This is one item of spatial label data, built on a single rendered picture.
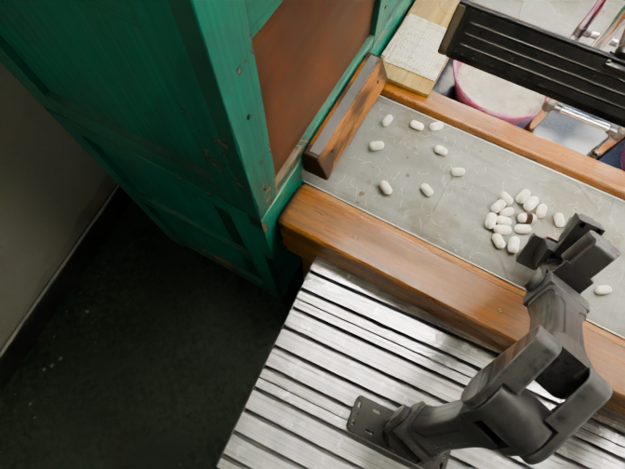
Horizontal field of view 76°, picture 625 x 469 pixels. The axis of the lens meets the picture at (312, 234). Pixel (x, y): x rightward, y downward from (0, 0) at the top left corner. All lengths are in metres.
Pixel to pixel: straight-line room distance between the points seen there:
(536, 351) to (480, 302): 0.36
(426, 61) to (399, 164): 0.28
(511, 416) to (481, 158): 0.64
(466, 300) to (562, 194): 0.35
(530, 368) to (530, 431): 0.07
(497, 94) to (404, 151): 0.30
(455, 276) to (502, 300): 0.10
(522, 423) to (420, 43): 0.89
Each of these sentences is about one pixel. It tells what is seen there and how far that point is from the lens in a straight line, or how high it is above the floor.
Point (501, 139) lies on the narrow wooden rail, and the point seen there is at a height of 0.76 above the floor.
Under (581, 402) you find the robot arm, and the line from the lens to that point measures 0.53.
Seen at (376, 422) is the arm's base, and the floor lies 0.68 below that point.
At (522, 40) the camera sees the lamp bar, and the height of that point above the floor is 1.10.
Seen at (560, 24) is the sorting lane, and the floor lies 0.74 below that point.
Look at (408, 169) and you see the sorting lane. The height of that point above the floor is 0.74.
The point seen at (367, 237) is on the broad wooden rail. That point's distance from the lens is 0.85.
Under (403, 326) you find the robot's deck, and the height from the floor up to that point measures 0.67.
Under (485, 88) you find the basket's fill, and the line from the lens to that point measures 1.16.
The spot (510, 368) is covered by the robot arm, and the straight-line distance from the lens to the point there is 0.51.
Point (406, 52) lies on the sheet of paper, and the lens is 1.12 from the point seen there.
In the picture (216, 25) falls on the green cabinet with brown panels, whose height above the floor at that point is 1.27.
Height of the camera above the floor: 1.55
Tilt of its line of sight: 69 degrees down
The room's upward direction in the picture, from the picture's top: straight up
